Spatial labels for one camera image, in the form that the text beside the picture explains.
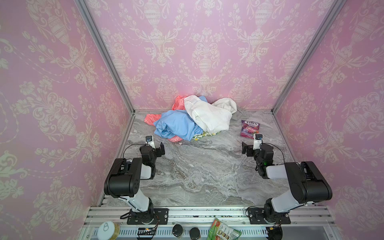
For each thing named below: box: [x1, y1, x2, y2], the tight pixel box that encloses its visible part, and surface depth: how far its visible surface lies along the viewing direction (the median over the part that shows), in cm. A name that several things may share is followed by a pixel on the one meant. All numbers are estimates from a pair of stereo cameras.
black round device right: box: [266, 221, 283, 240], surface depth 73 cm
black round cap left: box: [172, 224, 183, 237], surface depth 64 cm
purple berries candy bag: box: [240, 120, 261, 140], surface depth 108 cm
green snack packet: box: [207, 218, 242, 240], surface depth 69 cm
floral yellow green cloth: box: [192, 130, 222, 141], surface depth 106 cm
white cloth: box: [184, 95, 237, 133], surface depth 102 cm
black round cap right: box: [189, 227, 201, 240], surface depth 64 cm
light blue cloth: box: [153, 96, 208, 142], surface depth 98 cm
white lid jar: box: [97, 221, 121, 240], surface depth 68 cm
